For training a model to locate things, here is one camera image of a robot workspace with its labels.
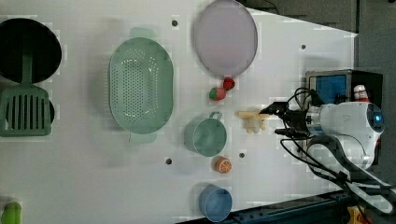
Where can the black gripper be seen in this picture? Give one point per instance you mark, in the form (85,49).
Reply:
(295,119)

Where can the yellow plush peeled banana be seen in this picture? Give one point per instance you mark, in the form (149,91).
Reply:
(254,120)

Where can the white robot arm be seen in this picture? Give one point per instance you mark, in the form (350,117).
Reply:
(338,143)

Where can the round lavender plate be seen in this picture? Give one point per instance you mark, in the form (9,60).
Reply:
(226,38)

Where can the toy kitchen stove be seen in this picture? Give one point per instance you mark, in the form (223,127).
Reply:
(336,87)

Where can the dark red toy strawberry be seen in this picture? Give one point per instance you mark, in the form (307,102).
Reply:
(228,84)

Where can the pink toy strawberry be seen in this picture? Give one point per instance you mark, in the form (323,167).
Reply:
(217,94)

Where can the red white bottle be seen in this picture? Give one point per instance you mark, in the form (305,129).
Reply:
(360,94)

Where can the toy orange half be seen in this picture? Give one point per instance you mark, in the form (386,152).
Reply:
(223,165)

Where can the green measuring cup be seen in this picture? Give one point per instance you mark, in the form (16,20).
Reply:
(206,136)

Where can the blue cup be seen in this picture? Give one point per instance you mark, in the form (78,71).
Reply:
(215,203)

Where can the yellow clamp block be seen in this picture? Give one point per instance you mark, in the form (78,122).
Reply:
(356,217)

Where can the green oval colander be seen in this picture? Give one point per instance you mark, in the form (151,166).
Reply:
(140,78)

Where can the green slotted spatula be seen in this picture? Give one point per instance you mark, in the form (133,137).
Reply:
(25,108)

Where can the black frying pan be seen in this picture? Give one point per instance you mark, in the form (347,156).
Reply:
(47,49)

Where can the lime green toy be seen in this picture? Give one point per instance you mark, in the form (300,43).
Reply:
(11,214)

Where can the blue metal frame rail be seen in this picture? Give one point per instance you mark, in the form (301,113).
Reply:
(327,208)

